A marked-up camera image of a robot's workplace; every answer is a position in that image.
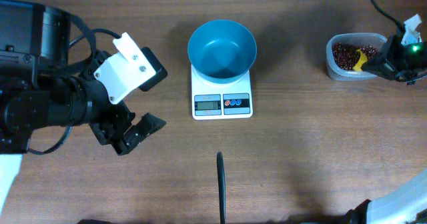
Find yellow plastic scoop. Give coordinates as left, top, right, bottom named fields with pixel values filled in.
left=353, top=49, right=368, bottom=72

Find white digital kitchen scale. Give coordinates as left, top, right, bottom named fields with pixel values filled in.
left=191, top=67, right=253, bottom=121

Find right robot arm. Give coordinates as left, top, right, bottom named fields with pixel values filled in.
left=340, top=35, right=426, bottom=223

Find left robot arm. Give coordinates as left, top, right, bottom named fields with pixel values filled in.
left=1, top=0, right=167, bottom=201

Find blue-grey plastic bowl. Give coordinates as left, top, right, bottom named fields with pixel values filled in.
left=187, top=19, right=258, bottom=84

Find red adzuki beans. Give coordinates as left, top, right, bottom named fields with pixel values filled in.
left=332, top=43, right=378, bottom=71

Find clear plastic food container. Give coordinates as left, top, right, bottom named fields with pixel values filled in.
left=326, top=33, right=387, bottom=81

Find black overhead stand cable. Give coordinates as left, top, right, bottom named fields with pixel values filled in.
left=216, top=151, right=227, bottom=224

